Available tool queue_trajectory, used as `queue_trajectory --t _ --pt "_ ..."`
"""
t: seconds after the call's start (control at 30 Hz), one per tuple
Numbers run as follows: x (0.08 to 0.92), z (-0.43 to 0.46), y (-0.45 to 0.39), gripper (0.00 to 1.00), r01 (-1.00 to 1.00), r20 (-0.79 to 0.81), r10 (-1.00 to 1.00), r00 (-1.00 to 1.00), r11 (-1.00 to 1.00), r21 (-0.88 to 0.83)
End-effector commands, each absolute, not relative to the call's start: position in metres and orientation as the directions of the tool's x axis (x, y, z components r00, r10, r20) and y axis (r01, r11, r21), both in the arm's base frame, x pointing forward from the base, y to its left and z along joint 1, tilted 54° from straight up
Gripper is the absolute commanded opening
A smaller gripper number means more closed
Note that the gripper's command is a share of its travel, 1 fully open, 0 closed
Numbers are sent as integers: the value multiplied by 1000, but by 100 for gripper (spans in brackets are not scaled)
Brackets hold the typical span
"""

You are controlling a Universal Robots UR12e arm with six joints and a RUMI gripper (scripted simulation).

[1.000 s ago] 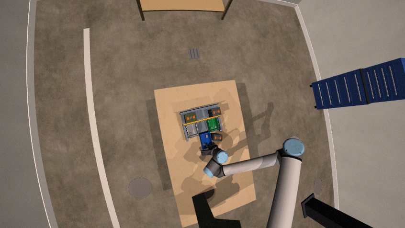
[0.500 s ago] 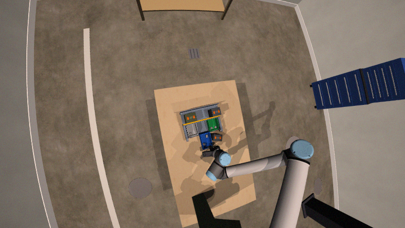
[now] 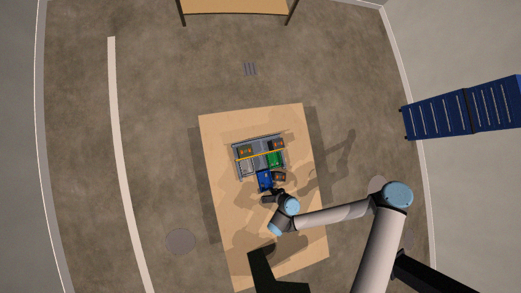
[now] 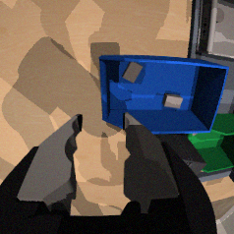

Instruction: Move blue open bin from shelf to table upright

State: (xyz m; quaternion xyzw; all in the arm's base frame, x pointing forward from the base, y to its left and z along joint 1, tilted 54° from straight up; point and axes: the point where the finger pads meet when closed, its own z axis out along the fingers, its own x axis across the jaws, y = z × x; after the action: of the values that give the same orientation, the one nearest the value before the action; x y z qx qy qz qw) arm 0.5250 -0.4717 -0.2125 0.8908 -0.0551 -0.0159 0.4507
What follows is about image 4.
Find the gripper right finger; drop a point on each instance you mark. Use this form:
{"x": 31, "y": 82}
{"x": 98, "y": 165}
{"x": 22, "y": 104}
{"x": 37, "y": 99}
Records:
{"x": 159, "y": 179}

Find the blue bin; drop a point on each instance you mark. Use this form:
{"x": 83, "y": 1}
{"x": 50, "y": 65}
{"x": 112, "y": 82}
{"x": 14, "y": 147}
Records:
{"x": 199, "y": 82}

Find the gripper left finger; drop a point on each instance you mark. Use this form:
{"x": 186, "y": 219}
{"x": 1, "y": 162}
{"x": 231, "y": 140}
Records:
{"x": 43, "y": 177}

